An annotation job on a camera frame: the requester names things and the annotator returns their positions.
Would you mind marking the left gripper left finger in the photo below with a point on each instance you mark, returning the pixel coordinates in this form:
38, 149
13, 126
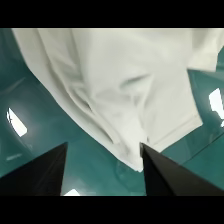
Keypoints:
36, 173

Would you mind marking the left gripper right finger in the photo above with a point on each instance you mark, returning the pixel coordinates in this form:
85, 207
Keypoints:
166, 176

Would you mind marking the white T-shirt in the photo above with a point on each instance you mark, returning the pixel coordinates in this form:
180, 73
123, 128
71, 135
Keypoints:
126, 86

